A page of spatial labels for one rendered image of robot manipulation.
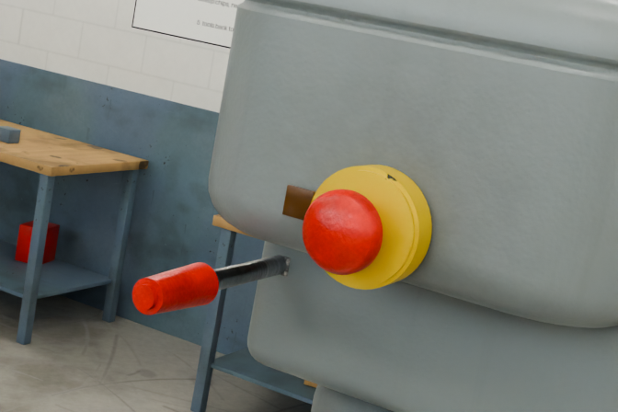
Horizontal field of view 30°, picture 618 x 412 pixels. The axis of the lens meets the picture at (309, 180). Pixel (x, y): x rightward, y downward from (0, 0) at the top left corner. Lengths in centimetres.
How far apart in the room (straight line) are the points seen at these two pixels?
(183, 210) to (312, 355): 530
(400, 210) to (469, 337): 14
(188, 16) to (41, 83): 103
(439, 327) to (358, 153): 14
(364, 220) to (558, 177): 9
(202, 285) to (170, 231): 544
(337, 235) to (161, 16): 557
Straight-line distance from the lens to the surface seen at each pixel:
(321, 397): 77
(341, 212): 53
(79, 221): 642
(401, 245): 55
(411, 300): 68
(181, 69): 600
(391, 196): 55
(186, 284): 61
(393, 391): 69
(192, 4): 598
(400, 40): 57
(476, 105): 55
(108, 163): 577
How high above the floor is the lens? 187
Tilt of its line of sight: 9 degrees down
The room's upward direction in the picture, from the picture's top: 10 degrees clockwise
